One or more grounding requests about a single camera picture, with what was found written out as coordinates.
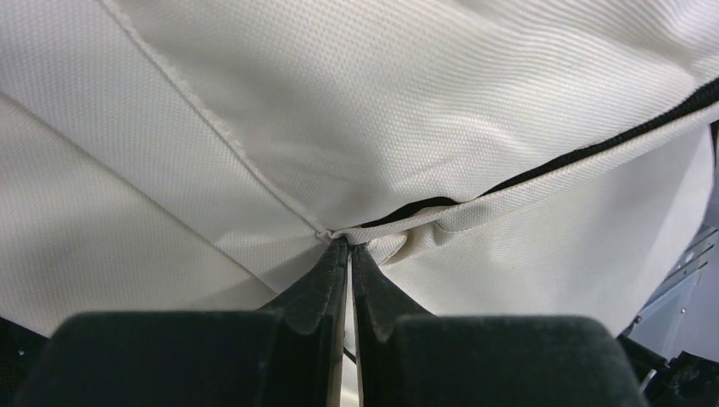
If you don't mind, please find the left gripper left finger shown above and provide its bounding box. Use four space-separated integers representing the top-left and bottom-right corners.
14 239 348 406

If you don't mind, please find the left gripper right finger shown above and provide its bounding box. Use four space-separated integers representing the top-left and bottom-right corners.
351 246 646 406

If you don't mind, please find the beige student backpack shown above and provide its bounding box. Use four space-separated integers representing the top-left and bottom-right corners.
1 1 718 337

